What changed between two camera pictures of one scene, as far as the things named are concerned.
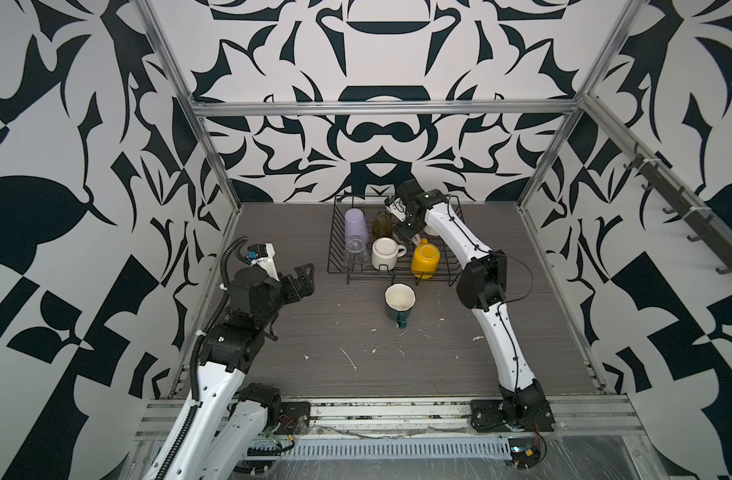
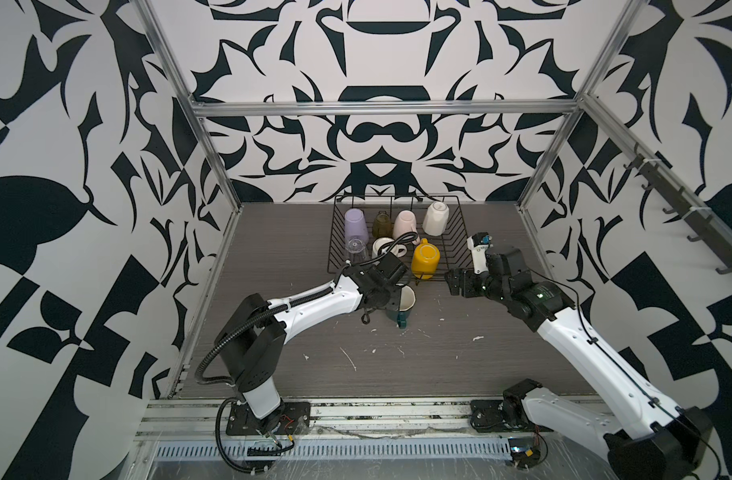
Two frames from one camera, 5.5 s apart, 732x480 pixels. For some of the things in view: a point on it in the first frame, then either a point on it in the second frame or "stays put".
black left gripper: (293, 291) -> (395, 302)
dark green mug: (399, 300) stays put
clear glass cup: (356, 253) stays put
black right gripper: (401, 231) -> (468, 285)
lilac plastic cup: (355, 223) stays put
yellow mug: (425, 259) stays put
